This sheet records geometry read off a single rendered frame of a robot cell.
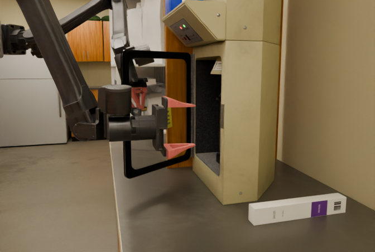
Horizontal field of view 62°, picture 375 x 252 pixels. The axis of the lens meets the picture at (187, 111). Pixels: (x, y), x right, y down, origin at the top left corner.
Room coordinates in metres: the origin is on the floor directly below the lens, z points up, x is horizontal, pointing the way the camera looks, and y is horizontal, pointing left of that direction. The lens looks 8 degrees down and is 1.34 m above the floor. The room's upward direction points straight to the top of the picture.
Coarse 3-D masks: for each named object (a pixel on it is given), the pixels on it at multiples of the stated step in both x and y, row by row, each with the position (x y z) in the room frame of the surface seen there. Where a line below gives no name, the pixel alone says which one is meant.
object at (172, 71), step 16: (144, 64) 0.99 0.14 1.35; (160, 64) 1.04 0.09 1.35; (176, 64) 1.10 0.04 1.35; (144, 80) 0.99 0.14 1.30; (160, 80) 1.04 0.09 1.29; (176, 80) 1.10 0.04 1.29; (144, 96) 0.99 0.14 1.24; (160, 96) 1.04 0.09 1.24; (176, 96) 1.10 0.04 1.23; (144, 112) 0.99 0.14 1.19; (176, 112) 1.10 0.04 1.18; (176, 128) 1.10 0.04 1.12; (144, 144) 0.99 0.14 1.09; (144, 160) 0.98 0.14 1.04; (160, 160) 1.04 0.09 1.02
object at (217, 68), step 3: (219, 57) 1.00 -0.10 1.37; (216, 60) 1.02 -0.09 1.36; (219, 60) 0.99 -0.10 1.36; (216, 63) 1.00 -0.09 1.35; (219, 63) 0.98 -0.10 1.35; (216, 66) 0.99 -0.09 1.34; (219, 66) 0.97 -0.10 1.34; (213, 69) 1.00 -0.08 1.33; (216, 69) 0.98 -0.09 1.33; (219, 69) 0.97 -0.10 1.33; (213, 72) 0.99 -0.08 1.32; (216, 72) 0.98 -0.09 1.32; (219, 72) 0.96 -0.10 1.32
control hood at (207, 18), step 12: (192, 0) 0.84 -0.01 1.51; (180, 12) 0.91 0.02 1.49; (192, 12) 0.84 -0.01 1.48; (204, 12) 0.84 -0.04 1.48; (216, 12) 0.85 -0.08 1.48; (168, 24) 1.11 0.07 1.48; (192, 24) 0.91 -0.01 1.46; (204, 24) 0.85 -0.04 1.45; (216, 24) 0.85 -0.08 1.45; (204, 36) 0.91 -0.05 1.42; (216, 36) 0.85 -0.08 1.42
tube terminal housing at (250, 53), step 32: (224, 0) 0.87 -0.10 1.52; (256, 0) 0.88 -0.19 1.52; (256, 32) 0.88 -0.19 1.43; (224, 64) 0.87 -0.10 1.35; (256, 64) 0.89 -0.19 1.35; (224, 96) 0.86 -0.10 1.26; (256, 96) 0.89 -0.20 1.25; (224, 128) 0.86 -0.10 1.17; (256, 128) 0.89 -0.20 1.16; (224, 160) 0.86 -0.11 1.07; (256, 160) 0.89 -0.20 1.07; (224, 192) 0.86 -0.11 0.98; (256, 192) 0.89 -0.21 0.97
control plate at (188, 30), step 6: (174, 24) 1.04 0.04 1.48; (180, 24) 0.99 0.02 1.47; (186, 24) 0.95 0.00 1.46; (174, 30) 1.10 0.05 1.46; (180, 30) 1.04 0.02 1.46; (186, 30) 0.99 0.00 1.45; (192, 30) 0.95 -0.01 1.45; (180, 36) 1.10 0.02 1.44; (198, 36) 0.95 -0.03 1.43; (186, 42) 1.10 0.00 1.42; (192, 42) 1.05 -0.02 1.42
